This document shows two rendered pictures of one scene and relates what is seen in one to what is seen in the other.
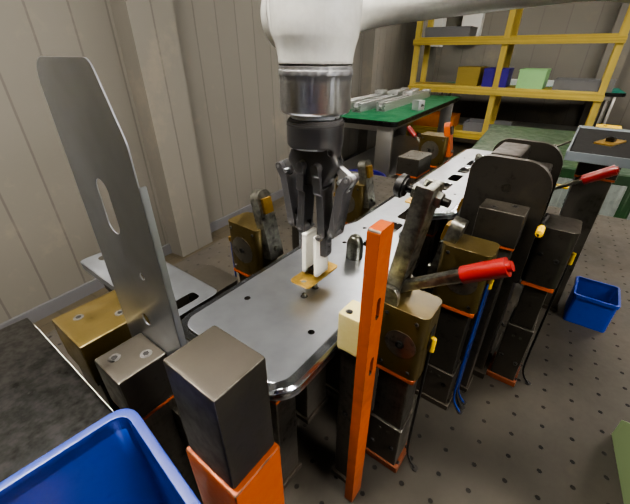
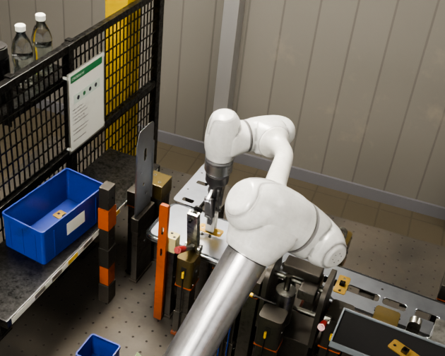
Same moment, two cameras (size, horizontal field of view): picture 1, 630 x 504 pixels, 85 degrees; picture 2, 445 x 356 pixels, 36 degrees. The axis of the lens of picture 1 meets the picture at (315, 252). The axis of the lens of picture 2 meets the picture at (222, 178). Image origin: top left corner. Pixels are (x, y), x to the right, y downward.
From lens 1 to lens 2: 2.07 m
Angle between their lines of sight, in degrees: 60
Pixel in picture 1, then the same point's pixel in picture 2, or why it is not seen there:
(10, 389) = (131, 176)
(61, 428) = (121, 191)
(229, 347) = (109, 186)
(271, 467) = (105, 214)
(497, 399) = not seen: outside the picture
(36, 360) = not seen: hidden behind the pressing
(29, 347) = not seen: hidden behind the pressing
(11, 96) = (395, 19)
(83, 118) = (144, 137)
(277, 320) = (182, 227)
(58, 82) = (148, 128)
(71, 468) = (96, 185)
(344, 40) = (210, 155)
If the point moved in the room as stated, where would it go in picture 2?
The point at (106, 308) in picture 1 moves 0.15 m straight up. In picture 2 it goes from (160, 178) to (162, 143)
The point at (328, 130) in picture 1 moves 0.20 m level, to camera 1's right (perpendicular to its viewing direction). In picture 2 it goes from (208, 177) to (222, 217)
